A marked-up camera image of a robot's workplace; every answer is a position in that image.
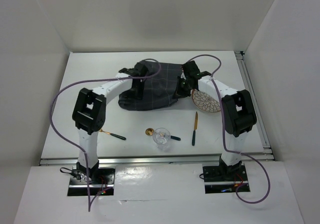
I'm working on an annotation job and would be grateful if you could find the clear drinking glass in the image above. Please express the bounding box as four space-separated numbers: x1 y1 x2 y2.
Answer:
152 128 171 152

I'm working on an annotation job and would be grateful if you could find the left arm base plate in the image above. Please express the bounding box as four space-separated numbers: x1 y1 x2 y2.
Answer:
59 167 115 197

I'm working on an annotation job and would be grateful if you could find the floral patterned ceramic plate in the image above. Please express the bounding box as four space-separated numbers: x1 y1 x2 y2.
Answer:
191 89 221 113

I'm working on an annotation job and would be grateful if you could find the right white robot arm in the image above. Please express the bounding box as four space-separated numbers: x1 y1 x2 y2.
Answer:
174 60 257 180

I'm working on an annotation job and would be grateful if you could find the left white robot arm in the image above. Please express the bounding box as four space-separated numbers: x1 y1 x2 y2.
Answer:
72 62 149 184

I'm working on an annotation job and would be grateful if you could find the gold knife green handle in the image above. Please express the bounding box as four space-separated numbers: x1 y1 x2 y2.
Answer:
191 111 199 146

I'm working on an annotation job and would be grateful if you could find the dark grey checked napkin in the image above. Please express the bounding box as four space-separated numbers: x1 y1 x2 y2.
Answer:
118 62 182 111

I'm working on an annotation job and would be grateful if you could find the gold spoon green handle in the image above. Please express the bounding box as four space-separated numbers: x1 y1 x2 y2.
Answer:
145 128 181 141

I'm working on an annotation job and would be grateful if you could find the aluminium front rail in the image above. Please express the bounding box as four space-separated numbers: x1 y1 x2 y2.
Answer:
38 153 223 165

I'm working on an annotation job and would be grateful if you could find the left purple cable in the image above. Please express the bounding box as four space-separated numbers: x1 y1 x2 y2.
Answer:
49 58 162 212

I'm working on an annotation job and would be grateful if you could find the aluminium right side rail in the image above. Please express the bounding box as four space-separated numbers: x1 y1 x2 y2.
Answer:
234 51 276 161

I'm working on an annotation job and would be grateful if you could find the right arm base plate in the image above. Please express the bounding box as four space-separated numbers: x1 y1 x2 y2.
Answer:
199 164 251 194

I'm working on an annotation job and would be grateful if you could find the aluminium rail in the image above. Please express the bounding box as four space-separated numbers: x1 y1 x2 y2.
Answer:
38 153 223 165
234 51 276 161

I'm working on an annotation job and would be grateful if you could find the gold fork green handle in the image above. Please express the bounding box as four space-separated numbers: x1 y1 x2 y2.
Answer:
99 129 127 141

